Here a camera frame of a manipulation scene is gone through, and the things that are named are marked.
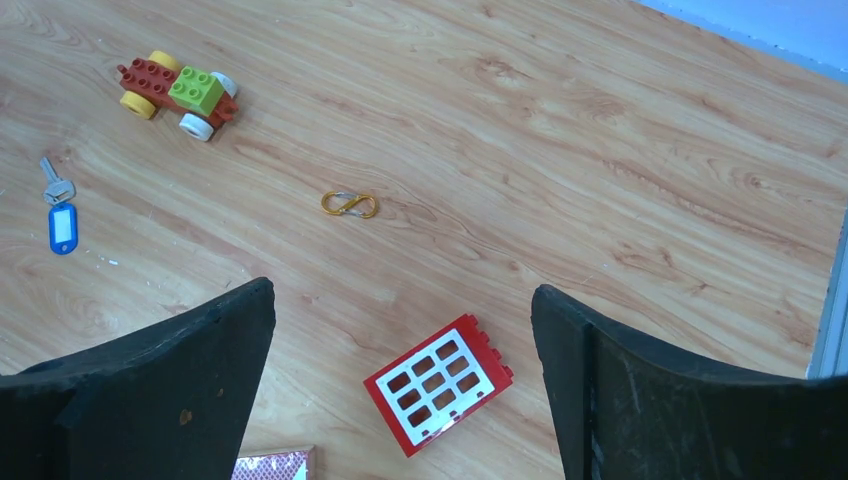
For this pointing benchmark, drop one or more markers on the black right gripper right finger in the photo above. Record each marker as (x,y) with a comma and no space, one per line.
(627,405)

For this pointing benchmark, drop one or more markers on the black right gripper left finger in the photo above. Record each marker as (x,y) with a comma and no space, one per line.
(168,401)

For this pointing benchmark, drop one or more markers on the silver key with blue tag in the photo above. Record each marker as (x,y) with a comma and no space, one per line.
(62,217)

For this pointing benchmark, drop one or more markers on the gold S-shaped carabiner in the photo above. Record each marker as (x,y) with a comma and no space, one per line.
(338,203)

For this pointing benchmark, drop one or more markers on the red patterned card box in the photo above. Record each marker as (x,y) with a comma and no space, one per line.
(291,464)

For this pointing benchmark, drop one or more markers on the red toy window brick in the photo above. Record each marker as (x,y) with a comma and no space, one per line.
(438,383)

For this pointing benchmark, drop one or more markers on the toy brick car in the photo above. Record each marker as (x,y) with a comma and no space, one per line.
(206,100)

